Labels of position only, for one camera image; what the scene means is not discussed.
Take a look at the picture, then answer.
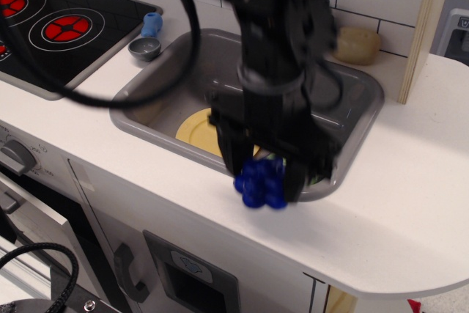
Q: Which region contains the white oven door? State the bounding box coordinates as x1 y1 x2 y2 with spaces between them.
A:
1 174 100 296

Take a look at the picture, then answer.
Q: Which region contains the blue toy blueberries cluster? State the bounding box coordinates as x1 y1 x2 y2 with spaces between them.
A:
234 157 287 210

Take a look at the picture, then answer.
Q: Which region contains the small grey bowl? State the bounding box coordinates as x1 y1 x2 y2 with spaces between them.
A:
128 37 161 62

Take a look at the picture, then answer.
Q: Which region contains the grey oven knob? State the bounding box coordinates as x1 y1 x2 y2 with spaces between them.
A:
1 140 37 176

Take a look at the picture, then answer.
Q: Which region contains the yellow toy plate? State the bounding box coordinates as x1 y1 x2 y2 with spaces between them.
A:
175 107 263 158

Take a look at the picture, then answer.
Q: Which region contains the grey dishwasher control panel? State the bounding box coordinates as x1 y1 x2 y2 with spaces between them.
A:
143 230 241 312

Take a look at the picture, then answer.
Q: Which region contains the light wooden side panel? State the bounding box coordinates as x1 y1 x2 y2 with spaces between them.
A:
397 0 445 105

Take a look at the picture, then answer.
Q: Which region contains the blue toy pepper shaker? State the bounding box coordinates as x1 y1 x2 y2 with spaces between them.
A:
141 12 163 37

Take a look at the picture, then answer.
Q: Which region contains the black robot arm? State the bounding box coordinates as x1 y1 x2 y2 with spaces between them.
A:
1 0 341 209

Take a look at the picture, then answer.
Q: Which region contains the beige toy potato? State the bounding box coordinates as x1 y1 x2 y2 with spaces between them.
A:
332 26 381 66

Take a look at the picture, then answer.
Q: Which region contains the grey cabinet door handle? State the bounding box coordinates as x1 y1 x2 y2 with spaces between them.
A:
113 243 149 303

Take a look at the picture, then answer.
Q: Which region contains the black toy stove top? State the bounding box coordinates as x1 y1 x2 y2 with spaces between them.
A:
1 0 163 89

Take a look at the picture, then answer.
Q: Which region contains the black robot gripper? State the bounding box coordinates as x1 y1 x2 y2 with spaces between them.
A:
208 74 341 202

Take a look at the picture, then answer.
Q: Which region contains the grey plastic sink basin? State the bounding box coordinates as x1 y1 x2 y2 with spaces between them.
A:
111 29 384 202

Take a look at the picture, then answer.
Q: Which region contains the green toy lime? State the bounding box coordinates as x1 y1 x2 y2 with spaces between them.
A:
265 153 324 186

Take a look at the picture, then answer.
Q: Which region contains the grey appliance in background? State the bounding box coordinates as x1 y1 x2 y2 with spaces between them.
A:
436 8 468 66

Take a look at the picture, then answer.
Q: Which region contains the black braided cable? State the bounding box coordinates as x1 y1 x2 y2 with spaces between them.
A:
0 242 80 313

